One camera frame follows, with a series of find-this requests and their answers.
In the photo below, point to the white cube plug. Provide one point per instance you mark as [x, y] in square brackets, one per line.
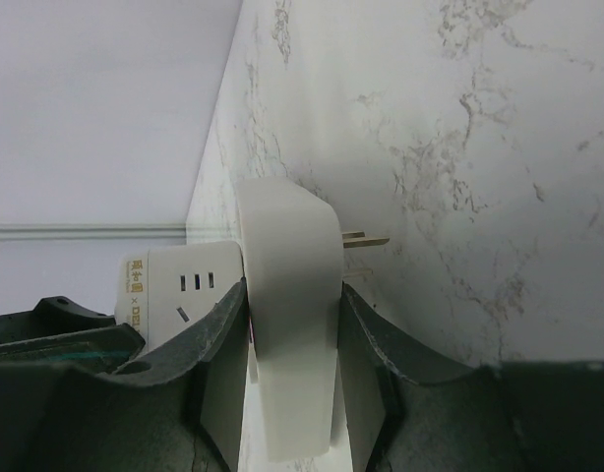
[163, 291]

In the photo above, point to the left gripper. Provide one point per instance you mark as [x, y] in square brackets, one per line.
[59, 330]

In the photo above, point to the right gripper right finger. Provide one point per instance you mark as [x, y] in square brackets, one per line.
[410, 408]

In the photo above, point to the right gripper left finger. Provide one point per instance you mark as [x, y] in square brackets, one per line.
[176, 408]

